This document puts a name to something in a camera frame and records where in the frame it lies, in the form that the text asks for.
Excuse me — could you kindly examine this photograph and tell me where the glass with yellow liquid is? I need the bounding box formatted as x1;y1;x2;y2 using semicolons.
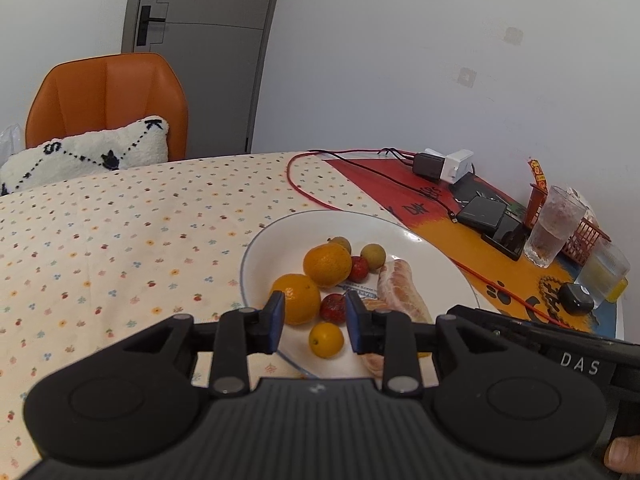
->
575;242;632;303

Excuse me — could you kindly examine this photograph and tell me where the white power adapter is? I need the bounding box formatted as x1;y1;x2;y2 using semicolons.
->
440;149;475;185

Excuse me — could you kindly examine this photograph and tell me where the red yellow decoration stick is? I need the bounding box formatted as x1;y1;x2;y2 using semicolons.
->
526;157;548;196

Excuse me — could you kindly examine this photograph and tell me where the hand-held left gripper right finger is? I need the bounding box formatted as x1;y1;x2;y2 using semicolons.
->
346;291;506;395

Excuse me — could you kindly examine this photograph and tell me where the grey door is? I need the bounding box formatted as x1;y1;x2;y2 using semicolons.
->
121;0;287;156

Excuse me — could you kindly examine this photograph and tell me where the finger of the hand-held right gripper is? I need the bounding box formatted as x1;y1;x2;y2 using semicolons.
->
446;304;551;357

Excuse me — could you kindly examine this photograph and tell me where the black cable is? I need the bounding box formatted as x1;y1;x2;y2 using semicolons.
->
307;147;458;223

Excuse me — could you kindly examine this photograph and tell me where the flat black device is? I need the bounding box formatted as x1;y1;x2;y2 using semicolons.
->
448;177;496;206

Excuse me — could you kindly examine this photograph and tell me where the floral printed tablecloth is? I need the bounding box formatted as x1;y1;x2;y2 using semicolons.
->
0;152;401;480

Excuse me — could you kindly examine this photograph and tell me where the clear drinking glass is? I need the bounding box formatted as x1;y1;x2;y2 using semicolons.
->
523;185;588;268

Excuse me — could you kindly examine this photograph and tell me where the large orange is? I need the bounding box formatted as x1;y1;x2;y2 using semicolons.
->
303;242;353;289
270;273;322;326

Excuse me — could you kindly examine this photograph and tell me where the person's right hand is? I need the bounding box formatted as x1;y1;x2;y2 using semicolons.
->
603;435;640;473

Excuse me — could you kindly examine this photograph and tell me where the small red fruit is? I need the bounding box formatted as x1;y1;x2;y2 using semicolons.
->
347;256;371;283
320;293;348;324

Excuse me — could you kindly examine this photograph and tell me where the orange leather chair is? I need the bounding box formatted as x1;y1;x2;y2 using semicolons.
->
25;52;190;162

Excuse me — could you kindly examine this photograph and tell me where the white plate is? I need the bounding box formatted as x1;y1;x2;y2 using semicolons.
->
240;210;482;378

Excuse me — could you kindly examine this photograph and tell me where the red orange printed table mat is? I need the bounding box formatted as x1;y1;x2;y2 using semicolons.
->
322;157;626;341

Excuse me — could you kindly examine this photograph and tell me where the white fluffy pillow black pattern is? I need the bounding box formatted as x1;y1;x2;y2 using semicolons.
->
0;115;171;197

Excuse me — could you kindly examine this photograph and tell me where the black door handle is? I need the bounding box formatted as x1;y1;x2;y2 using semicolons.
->
136;5;167;46

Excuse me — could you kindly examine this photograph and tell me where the small black rounded device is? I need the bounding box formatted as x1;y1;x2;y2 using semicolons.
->
557;282;596;316

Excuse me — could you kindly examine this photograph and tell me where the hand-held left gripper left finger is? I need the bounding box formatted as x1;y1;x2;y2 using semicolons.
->
122;292;286;396

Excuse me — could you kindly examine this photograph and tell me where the long peeled grapefruit segment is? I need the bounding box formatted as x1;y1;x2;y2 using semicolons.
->
376;258;435;325

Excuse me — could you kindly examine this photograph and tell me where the black charger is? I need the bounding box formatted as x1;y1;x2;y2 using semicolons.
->
412;154;446;183

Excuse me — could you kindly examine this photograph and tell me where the brown plastic basket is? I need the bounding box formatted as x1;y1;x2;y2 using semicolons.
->
562;212;612;266

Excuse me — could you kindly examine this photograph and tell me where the red cable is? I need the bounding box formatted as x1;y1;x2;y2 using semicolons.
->
286;147;571;331

